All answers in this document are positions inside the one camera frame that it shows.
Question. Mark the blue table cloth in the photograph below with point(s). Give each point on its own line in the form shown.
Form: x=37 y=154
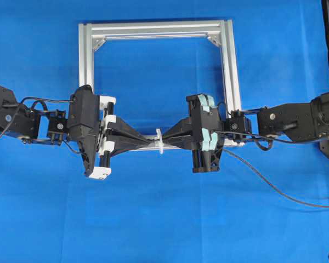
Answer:
x=153 y=208

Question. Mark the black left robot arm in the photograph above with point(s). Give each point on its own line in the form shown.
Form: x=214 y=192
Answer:
x=36 y=124

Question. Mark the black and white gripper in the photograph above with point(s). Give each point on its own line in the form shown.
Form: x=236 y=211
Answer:
x=88 y=131

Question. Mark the black gripper teal tape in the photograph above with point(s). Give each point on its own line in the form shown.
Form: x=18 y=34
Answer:
x=203 y=124

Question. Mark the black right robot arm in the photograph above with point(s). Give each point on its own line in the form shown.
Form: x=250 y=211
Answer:
x=301 y=122

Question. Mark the silver aluminium extrusion frame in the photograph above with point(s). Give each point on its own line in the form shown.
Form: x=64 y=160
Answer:
x=219 y=32

